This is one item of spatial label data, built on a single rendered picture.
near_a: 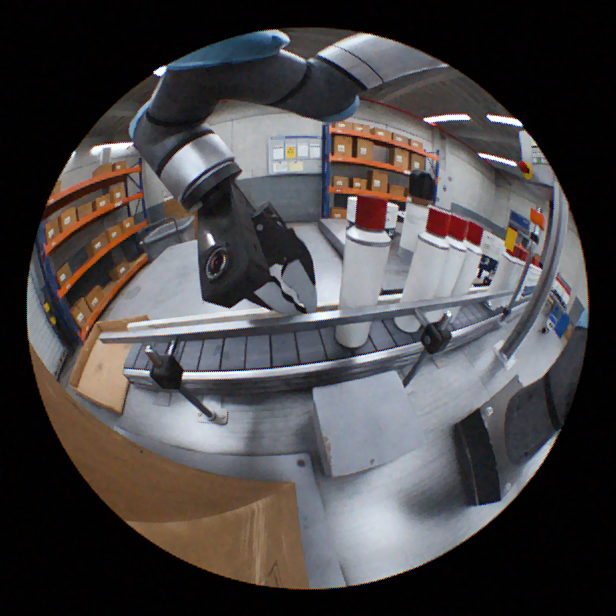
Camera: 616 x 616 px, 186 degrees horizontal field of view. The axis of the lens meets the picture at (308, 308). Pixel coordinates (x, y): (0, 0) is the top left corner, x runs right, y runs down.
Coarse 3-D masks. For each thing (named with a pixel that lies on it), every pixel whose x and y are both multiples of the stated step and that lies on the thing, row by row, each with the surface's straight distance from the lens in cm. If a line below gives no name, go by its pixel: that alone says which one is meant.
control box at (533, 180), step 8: (520, 136) 72; (528, 136) 69; (528, 144) 68; (528, 152) 67; (528, 160) 66; (536, 168) 62; (544, 168) 60; (528, 176) 65; (536, 176) 62; (544, 176) 59; (552, 176) 57; (528, 184) 66; (536, 184) 62; (544, 184) 59; (552, 184) 56; (536, 192) 69; (544, 192) 64; (552, 192) 59; (552, 200) 66; (568, 208) 62
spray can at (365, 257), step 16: (368, 208) 20; (384, 208) 20; (368, 224) 20; (384, 224) 21; (352, 240) 20; (368, 240) 19; (384, 240) 20; (352, 256) 20; (368, 256) 20; (384, 256) 21; (352, 272) 21; (368, 272) 21; (384, 272) 23; (352, 288) 22; (368, 288) 22; (352, 304) 23; (368, 304) 23; (336, 336) 29; (352, 336) 27
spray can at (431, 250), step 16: (432, 208) 27; (432, 224) 27; (448, 224) 28; (432, 240) 27; (416, 256) 28; (432, 256) 27; (416, 272) 28; (432, 272) 28; (416, 288) 29; (432, 288) 30; (400, 320) 33; (416, 320) 32
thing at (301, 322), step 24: (336, 312) 21; (360, 312) 22; (384, 312) 23; (408, 312) 26; (120, 336) 32; (144, 336) 28; (168, 336) 25; (192, 336) 23; (216, 336) 22; (240, 336) 22
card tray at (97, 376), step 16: (112, 320) 66; (128, 320) 59; (144, 320) 55; (96, 336) 75; (96, 352) 69; (112, 352) 60; (128, 352) 53; (80, 368) 71; (96, 368) 63; (112, 368) 55; (80, 384) 69; (96, 384) 58; (112, 384) 51; (128, 384) 46; (96, 400) 48; (112, 400) 49
